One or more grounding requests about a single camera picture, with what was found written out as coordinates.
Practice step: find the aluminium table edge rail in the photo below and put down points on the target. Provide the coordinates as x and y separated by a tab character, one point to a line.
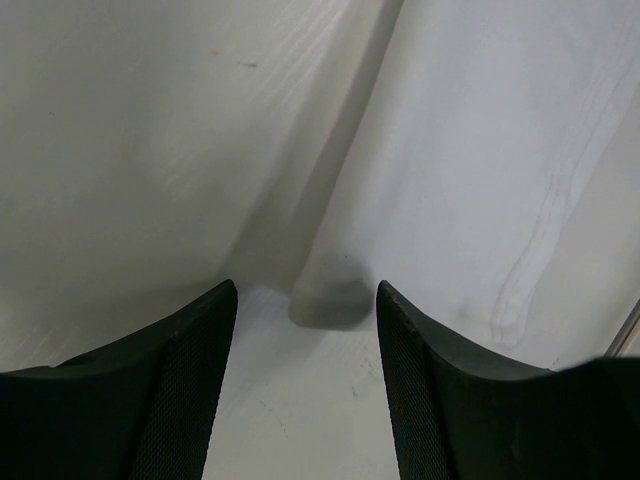
624	334

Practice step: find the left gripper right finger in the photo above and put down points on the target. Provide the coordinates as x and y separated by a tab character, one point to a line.
461	411

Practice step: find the white skirt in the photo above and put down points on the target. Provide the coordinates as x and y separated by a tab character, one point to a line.
486	123

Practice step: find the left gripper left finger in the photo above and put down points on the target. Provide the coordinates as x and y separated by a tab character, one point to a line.
141	407

